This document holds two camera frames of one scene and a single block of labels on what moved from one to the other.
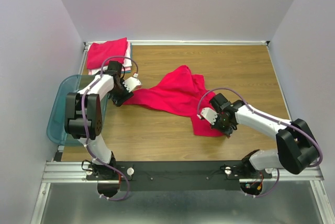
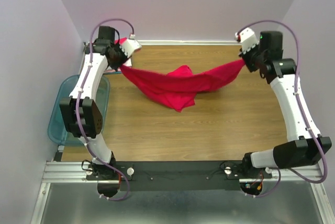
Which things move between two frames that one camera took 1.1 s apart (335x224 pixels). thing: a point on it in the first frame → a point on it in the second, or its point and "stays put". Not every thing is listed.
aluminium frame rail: [75, 172] stays put
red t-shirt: [180, 92] → [178, 89]
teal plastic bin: [55, 128] stays put
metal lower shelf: [295, 202] stays put
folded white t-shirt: [127, 63] stays put
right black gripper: [227, 131] → [244, 56]
